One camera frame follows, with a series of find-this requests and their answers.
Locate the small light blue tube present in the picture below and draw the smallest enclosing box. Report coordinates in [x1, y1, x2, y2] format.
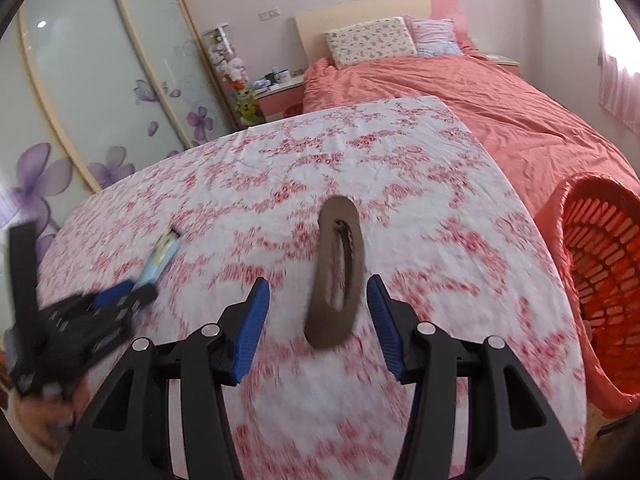
[134, 228, 181, 288]

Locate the floral pink white cloth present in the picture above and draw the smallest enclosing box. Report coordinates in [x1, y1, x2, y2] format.
[39, 96, 587, 479]

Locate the orange plastic basket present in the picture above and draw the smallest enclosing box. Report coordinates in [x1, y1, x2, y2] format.
[535, 172, 639, 418]

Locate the floral glass wardrobe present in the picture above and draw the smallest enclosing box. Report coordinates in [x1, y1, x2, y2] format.
[1, 0, 238, 254]

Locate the coral pink duvet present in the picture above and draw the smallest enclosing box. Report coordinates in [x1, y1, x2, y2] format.
[304, 51, 639, 214]

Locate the plush toy display column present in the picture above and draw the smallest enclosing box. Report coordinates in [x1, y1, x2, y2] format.
[202, 23, 266, 127]

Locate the pink white nightstand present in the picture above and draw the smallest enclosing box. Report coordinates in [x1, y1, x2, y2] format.
[256, 75, 305, 122]

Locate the pink curtain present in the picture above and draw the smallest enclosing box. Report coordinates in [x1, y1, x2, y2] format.
[594, 0, 640, 126]

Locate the right side nightstand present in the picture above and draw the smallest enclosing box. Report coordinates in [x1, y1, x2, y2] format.
[483, 53, 520, 76]

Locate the striped pink pillow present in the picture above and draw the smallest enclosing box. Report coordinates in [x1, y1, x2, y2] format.
[405, 16, 462, 58]

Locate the beige pink headboard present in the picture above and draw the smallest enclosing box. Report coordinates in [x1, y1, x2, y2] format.
[295, 0, 469, 64]

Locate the floral white pillow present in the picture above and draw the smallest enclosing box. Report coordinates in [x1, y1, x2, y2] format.
[324, 16, 418, 70]

